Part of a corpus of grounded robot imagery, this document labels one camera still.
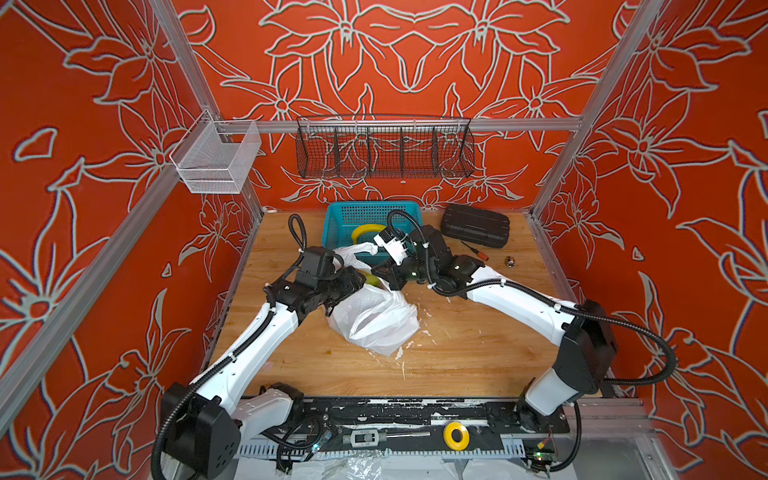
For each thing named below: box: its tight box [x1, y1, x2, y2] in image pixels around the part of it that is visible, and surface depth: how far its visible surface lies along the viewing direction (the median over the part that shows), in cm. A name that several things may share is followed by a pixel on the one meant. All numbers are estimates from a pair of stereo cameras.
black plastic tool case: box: [441, 204, 510, 248], surface depth 109 cm
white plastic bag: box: [327, 242, 420, 357], surface depth 77 cm
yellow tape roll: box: [443, 422, 470, 451], surface depth 70 cm
